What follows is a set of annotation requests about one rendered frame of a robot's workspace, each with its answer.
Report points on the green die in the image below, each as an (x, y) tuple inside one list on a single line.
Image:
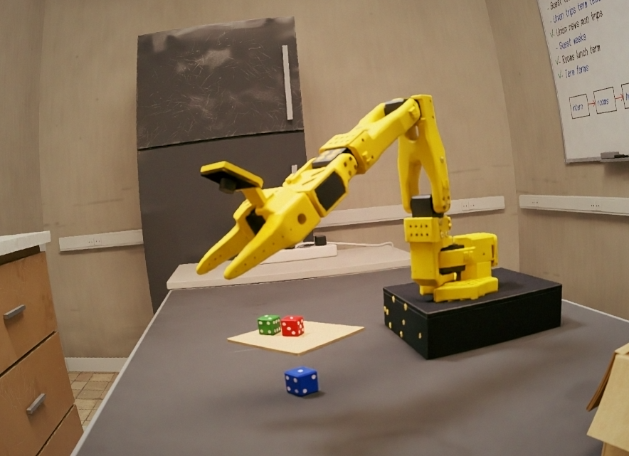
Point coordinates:
[(269, 325)]

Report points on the blue die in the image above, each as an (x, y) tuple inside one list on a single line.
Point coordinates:
[(301, 381)]

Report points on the beige flat mat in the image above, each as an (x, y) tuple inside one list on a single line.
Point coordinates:
[(316, 335)]

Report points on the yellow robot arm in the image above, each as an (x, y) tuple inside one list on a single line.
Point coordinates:
[(434, 257)]

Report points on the red die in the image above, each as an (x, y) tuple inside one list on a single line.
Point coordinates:
[(292, 326)]

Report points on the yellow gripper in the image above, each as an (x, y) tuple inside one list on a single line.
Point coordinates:
[(278, 219)]

